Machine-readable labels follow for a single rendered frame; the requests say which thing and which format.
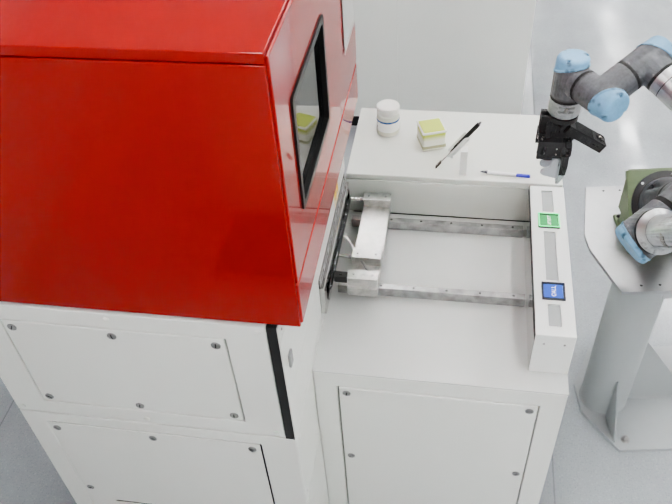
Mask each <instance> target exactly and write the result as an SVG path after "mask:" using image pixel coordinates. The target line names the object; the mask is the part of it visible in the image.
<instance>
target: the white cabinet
mask: <svg viewBox="0 0 672 504"><path fill-rule="evenodd" d="M313 379H314V387H315V395H316V403H317V411H318V419H319V427H320V435H321V443H322V451H323V459H324V467H325V475H326V483H327V491H328V499H329V504H539V501H540V497H541V493H542V490H543V486H544V482H545V479H546V475H547V472H548V468H549V464H550V461H551V457H552V453H553V450H554V446H555V442H556V439H557V435H558V431H559V428H560V424H561V420H562V417H563V413H564V409H565V406H566V402H567V398H568V396H567V395H556V394H545V393H535V392H524V391H514V390H503V389H493V388H482V387H472V386H461V385H450V384H440V383H429V382H419V381H408V380H398V379H387V378H376V377H366V376H355V375H345V374H334V373H324V372H313Z"/></svg>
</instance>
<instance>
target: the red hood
mask: <svg viewBox="0 0 672 504"><path fill-rule="evenodd" d="M357 100H358V86H357V64H356V37H355V12H354V0H0V301H4V302H16V303H28V304H39V305H51V306H63V307H74V308H86V309H98V310H109V311H121V312H133V313H144V314H156V315H168V316H179V317H191V318H203V319H214V320H226V321H238V322H249V323H261V324H273V325H284V326H296V327H300V326H301V323H302V322H303V321H304V317H305V313H306V308H307V304H308V300H309V296H310V292H311V288H312V284H313V280H314V276H315V272H316V268H317V263H318V259H319V255H320V251H321V247H322V243H323V239H324V235H325V231H326V227H327V223H328V218H329V214H330V210H331V206H332V202H333V198H334V194H335V190H336V186H337V182H338V177H339V173H340V169H341V165H342V161H343V157H344V153H345V149H346V145H347V141H348V137H349V132H350V128H351V124H352V120H353V116H354V112H355V108H356V104H357Z"/></svg>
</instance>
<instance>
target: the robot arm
mask: <svg viewBox="0 0 672 504"><path fill-rule="evenodd" d="M590 60H591V58H590V56H589V54H588V53H587V52H585V51H583V50H580V49H567V50H564V51H562V52H560V53H559V54H558V56H557V59H556V63H555V67H554V69H553V71H554V73H553V79H552V86H551V92H550V97H549V103H548V109H541V113H540V119H539V125H538V126H537V133H536V139H535V143H538V146H537V151H536V153H537V154H536V159H541V160H540V166H542V167H544V168H542V169H541V170H540V173H541V174H542V175H544V176H548V177H552V178H555V184H558V183H559V182H560V181H561V180H562V179H563V177H564V175H565V173H566V170H567V167H568V161H569V157H570V156H571V152H572V140H574V139H575V140H577V141H579V142H580V143H582V144H584V145H586V146H588V147H589V148H591V149H593V150H595V151H597V152H598V153H600V152H601V151H602V150H603V149H604V148H605V147H606V142H605V138H604V136H602V135H601V134H599V133H597V132H595V131H594V130H592V129H590V128H588V127H587V126H585V125H583V124H581V123H579V122H578V121H577V120H578V116H579V114H580V111H581V106H582V107H583V108H584V109H586V110H587V111H588V112H589V113H590V114H591V115H593V116H596V117H598V118H599V119H601V120H602V121H604V122H613V121H616V120H617V119H619V118H620V117H621V116H622V115H623V113H624V112H625V111H626V110H627V109H628V107H629V103H630V98H629V96H630V95H632V94H633V93H634V92H636V91H637V90H638V89H640V88H641V87H642V86H645V87H646V88H647V89H648V90H649V91H650V92H651V93H652V94H653V95H654V96H656V97H657V98H658V99H659V100H660V101H661V102H662V103H663V104H664V105H665V106H666V107H667V108H668V109H669V110H670V111H672V43H671V42H670V41H669V40H668V39H667V38H665V37H663V36H660V35H656V36H653V37H651V38H650V39H648V40H647V41H645V42H644V43H642V44H640V45H638V46H637V47H636V49H634V50H633V51H632V52H631V53H629V54H628V55H627V56H625V57H624V58H623V59H621V60H620V61H619V62H617V63H616V64H615V65H613V66H612V67H611V68H609V69H608V70H607V71H605V72H604V73H603V74H602V75H599V74H597V73H595V72H594V71H593V70H591V69H590V68H589V67H590V66H591V63H590ZM537 137H538V139H537ZM544 153H545V154H544ZM638 206H639V210H638V211H637V212H636V213H634V214H633V215H632V216H630V217H629V218H628V219H626V220H625V221H622V222H621V224H620V225H619V226H618V227H617V228H616V229H615V233H616V236H617V238H618V239H619V241H620V242H621V244H622V245H623V246H624V248H625V249H626V250H627V251H628V253H629V254H630V255H631V256H632V257H633V258H634V259H635V260H636V261H638V262H639V263H642V264H644V263H646V262H647V261H650V260H651V258H653V257H654V256H656V255H665V254H668V253H671V252H672V177H662V178H659V179H656V180H653V181H651V182H650V183H649V184H647V185H646V186H645V188H644V189H643V190H642V192H641V194H640V197H639V203H638Z"/></svg>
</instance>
